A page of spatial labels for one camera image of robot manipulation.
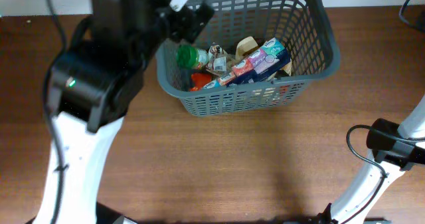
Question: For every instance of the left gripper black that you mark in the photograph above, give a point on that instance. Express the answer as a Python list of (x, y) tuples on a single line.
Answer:
[(192, 20)]

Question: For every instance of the green round lid jar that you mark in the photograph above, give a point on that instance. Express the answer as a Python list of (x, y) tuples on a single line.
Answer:
[(191, 58)]

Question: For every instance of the clear brown snack bag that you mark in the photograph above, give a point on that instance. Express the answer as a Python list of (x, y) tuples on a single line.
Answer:
[(221, 62)]

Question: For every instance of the orange pasta packet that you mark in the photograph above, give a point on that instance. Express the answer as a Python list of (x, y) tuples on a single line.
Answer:
[(199, 81)]

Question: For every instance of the blue tissue multipack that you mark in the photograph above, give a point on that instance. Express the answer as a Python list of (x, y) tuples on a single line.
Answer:
[(258, 66)]

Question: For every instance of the beige paper bag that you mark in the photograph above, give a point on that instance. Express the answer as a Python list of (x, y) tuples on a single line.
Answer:
[(284, 71)]

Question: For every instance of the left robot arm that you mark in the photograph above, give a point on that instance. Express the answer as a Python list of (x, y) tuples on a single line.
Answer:
[(89, 86)]

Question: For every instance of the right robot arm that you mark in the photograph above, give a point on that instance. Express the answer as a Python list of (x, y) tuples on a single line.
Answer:
[(393, 149)]

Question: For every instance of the grey plastic shopping basket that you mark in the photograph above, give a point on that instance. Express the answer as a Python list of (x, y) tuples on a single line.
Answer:
[(302, 26)]

